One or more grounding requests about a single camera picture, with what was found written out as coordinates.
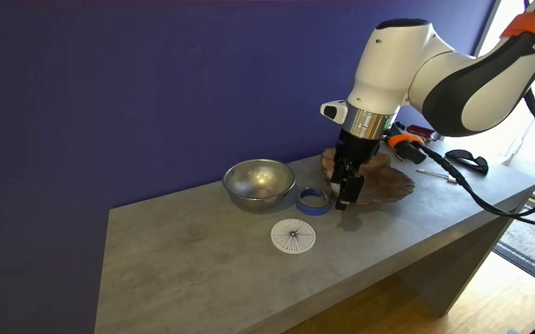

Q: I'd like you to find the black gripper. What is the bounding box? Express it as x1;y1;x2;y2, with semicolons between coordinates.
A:
330;128;384;211

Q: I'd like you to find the blue tape roll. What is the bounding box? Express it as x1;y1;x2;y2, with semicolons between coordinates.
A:
296;185;333;217

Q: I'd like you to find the metal bowl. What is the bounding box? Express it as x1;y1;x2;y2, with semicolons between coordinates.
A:
222;157;298;211

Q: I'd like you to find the small white stick object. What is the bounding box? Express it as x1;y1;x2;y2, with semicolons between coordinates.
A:
415;167;460;185

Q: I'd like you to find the black curved object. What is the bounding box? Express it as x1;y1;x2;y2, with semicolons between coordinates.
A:
445;148;491;176

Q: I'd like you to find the grey concrete-look cabinet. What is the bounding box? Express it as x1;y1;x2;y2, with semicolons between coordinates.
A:
94;137;535;334

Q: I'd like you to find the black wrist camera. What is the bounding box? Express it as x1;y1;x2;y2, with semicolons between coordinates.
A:
387;132;432;165

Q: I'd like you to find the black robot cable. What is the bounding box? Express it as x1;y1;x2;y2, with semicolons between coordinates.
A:
404;89;535;232

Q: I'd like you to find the orange arm strap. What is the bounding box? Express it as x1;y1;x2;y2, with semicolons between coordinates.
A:
501;9;535;57

